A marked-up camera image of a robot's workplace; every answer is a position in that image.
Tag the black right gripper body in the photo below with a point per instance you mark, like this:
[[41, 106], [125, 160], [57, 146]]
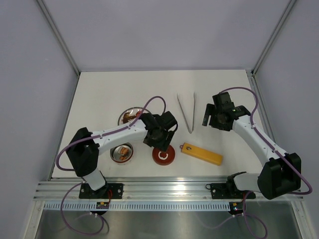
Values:
[[216, 122]]

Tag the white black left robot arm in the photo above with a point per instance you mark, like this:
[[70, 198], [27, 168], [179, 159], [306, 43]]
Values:
[[85, 147]]

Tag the round food plate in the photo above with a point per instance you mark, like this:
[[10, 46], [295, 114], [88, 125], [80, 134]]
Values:
[[132, 110]]

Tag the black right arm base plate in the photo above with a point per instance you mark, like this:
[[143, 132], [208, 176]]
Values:
[[225, 191]]

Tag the white slotted cable duct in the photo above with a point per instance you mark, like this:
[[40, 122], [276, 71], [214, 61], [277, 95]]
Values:
[[138, 206]]

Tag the metal tongs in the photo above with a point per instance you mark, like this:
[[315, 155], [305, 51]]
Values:
[[189, 125]]

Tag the aluminium frame post right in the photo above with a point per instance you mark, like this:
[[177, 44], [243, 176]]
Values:
[[274, 35]]

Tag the round steel lunch box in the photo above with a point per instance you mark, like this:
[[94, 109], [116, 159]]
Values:
[[114, 153]]

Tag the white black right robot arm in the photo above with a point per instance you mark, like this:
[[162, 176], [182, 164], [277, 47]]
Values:
[[280, 172]]

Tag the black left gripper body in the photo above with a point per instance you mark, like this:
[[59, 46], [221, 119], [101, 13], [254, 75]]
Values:
[[161, 141]]

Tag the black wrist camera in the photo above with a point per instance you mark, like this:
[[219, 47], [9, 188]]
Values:
[[222, 102], [168, 121]]

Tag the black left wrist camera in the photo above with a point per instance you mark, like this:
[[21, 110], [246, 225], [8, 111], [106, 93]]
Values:
[[168, 121]]

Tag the brown food piece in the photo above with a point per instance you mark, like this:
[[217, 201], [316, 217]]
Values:
[[128, 117]]

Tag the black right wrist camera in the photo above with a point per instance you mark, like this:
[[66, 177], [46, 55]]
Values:
[[222, 102]]

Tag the aluminium front rail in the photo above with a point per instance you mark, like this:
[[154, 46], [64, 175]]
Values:
[[138, 188]]

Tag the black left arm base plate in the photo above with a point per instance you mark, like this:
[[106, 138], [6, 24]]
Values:
[[113, 190]]

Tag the orange shrimp food piece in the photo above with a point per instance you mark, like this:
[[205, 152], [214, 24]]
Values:
[[124, 153]]

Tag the yellow cutlery case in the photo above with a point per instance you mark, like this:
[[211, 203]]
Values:
[[202, 154]]

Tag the red round lunch box lid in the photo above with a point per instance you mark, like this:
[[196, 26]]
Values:
[[163, 158]]

